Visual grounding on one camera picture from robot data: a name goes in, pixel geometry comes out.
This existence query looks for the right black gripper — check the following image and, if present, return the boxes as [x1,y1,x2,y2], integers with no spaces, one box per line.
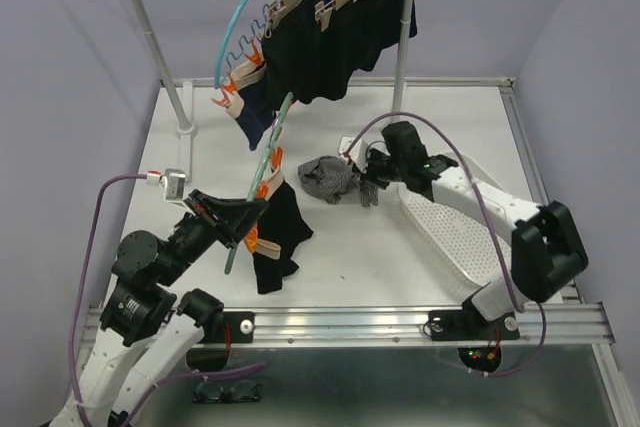
[351,147,406,190]

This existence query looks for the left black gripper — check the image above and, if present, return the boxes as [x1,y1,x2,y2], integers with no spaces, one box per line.
[160,185,272,282]

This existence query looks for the grey striped underwear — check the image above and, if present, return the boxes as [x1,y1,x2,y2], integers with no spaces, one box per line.
[297,156,363,205]

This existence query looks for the black underwear beige waistband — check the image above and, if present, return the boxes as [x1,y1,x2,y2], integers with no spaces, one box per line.
[252,168,314,295]

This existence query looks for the green clip hanger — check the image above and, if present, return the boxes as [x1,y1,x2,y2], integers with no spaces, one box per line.
[243,92,294,253]

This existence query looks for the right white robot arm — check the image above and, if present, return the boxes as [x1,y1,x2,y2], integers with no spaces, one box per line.
[343,121,589,342]

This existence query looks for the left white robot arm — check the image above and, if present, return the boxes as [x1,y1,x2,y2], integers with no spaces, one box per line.
[51,190,268,426]

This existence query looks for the navy underwear beige waistband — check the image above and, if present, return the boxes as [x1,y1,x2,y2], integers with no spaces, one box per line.
[226,61,275,151]

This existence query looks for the blue clip hanger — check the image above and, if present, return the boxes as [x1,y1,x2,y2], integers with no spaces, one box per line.
[213,0,250,90]

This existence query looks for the white perforated plastic basket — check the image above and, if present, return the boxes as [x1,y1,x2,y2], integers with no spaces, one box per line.
[396,183,511,304]

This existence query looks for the white clothes rack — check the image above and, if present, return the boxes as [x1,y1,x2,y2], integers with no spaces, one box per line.
[131,0,412,181]

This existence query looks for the left black shorts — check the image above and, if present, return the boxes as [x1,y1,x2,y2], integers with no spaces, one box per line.
[261,0,329,111]

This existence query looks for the black shorts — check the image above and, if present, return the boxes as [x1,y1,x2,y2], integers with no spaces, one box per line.
[261,0,329,111]
[322,0,404,78]

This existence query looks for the right black shorts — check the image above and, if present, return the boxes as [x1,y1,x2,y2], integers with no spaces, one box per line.
[322,0,404,78]

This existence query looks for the black eyeglasses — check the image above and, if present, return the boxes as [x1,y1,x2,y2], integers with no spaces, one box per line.
[192,381,262,405]

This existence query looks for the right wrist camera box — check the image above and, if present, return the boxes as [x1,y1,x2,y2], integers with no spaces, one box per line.
[338,136,369,172]

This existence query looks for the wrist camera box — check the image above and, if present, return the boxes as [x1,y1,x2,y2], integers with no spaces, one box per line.
[338,136,369,172]
[146,168,188,210]

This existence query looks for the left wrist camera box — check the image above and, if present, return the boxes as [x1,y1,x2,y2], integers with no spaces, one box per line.
[146,168,188,210]

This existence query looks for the aluminium mounting rail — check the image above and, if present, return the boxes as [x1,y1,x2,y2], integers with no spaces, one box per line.
[82,302,615,351]

